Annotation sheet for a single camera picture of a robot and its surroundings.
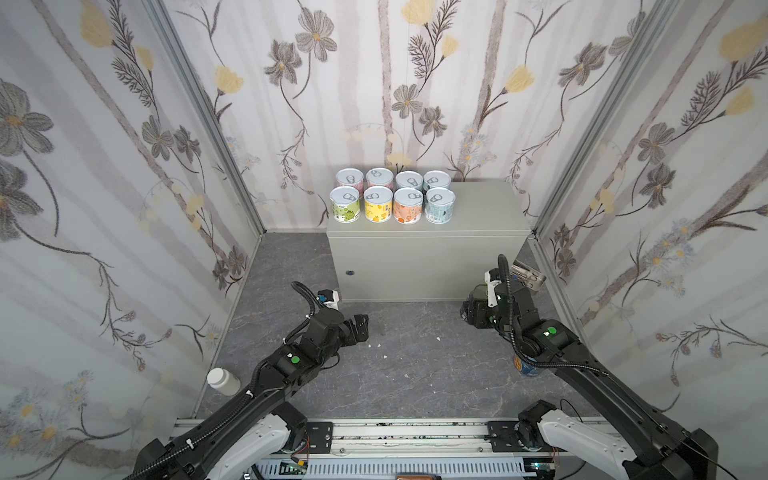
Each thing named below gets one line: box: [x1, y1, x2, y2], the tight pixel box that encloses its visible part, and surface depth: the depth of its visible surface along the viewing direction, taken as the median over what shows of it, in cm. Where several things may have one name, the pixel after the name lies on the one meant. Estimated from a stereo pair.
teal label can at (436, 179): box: [423, 170, 452, 191], surface depth 80 cm
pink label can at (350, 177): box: [335, 167, 364, 194], surface depth 80 cm
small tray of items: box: [510, 259, 547, 291], surface depth 110 cm
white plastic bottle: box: [206, 367, 241, 396], surface depth 76 cm
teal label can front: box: [425, 187, 456, 225], surface depth 75 cm
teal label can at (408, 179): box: [395, 170, 423, 190], surface depth 80 cm
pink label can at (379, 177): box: [365, 167, 394, 191], surface depth 80 cm
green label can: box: [329, 186, 360, 223], surface depth 75 cm
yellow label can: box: [363, 185, 393, 223], surface depth 75 cm
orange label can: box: [393, 187, 424, 225], surface depth 75 cm
